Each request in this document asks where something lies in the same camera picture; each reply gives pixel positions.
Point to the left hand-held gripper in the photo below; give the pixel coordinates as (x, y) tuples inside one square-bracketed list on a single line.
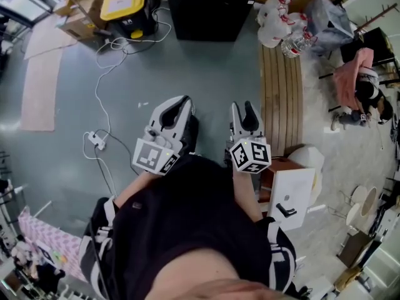
[(154, 155)]

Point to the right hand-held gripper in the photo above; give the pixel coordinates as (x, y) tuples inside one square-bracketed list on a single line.
[(250, 156)]

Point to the person's left forearm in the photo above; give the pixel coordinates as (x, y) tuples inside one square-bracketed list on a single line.
[(137, 187)]

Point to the person's right forearm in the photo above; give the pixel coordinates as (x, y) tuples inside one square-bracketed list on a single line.
[(247, 195)]

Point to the wooden slatted bench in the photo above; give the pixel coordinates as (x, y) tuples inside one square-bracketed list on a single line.
[(281, 98)]

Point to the white power strip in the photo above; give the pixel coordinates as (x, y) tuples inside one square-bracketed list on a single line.
[(97, 140)]

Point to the clear plastic water bottle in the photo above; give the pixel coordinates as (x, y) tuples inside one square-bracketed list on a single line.
[(293, 45)]

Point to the person's black striped clothing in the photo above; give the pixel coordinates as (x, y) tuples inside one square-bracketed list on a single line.
[(187, 223)]

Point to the black bin with yellow lid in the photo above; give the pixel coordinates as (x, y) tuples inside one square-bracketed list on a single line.
[(125, 6)]

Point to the grey plastic bag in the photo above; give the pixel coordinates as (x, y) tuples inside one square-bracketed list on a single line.
[(331, 20)]

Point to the flat cardboard sheet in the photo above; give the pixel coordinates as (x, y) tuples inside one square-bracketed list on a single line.
[(42, 89)]

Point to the brown cardboard boxes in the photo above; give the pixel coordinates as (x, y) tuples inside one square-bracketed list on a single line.
[(81, 11)]

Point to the black table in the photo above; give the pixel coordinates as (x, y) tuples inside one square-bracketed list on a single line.
[(375, 48)]

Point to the wooden coat rack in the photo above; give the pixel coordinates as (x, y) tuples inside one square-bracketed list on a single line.
[(378, 14)]

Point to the pink patterned cloth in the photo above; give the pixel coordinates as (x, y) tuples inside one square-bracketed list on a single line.
[(47, 239)]

